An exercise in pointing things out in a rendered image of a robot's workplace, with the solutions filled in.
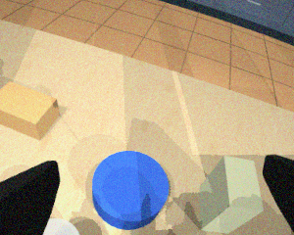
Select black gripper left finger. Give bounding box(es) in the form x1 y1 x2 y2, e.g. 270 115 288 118
0 161 61 235

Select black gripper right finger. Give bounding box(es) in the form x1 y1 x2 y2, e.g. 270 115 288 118
264 154 294 234

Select tan rectangular block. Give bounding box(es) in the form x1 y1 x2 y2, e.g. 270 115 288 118
0 81 60 141

